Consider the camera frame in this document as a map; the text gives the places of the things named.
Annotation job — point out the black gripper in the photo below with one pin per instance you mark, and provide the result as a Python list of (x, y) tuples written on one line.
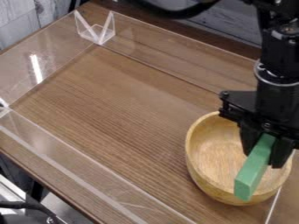
[(266, 110)]

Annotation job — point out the green rectangular block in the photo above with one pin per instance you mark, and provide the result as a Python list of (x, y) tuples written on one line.
[(254, 168)]

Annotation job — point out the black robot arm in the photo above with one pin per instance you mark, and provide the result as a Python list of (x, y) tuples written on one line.
[(278, 20)]

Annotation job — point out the brown wooden bowl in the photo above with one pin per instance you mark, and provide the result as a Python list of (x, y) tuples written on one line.
[(215, 158)]

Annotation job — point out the clear acrylic barrier wall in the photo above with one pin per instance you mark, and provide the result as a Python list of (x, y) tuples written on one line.
[(96, 116)]

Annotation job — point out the clear acrylic corner bracket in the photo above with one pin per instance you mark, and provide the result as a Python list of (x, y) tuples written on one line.
[(99, 34)]

